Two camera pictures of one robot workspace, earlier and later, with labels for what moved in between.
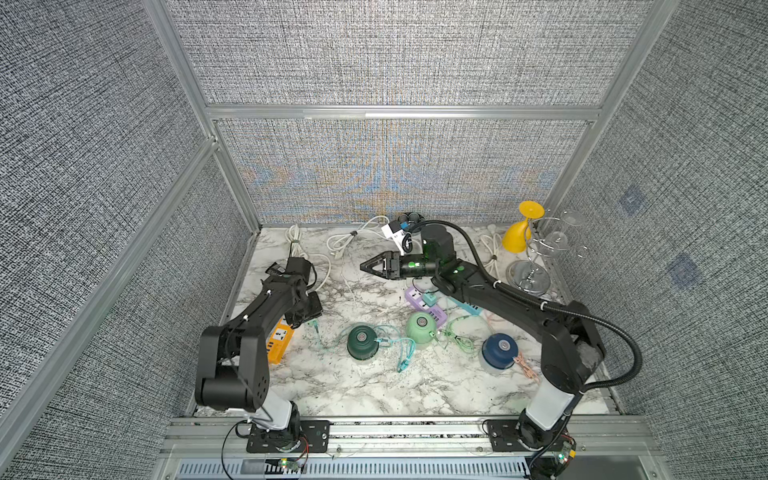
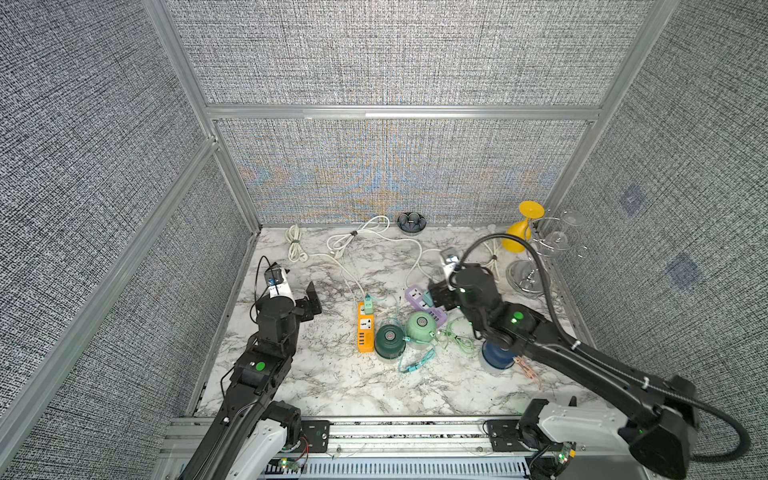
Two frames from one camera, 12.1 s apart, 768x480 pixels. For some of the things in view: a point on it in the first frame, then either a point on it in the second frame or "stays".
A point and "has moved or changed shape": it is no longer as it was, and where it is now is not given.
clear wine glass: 555,242 stays
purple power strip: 415,298 stays
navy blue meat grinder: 499,350 stays
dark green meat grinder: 361,343 has moved or changed shape
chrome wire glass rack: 546,236 stays
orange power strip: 279,341 has moved or changed shape
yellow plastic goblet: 516,235 stays
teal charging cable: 409,344 -> 408,339
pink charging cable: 529,371 stays
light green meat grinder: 421,327 stays
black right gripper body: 416,267 -> 451,300
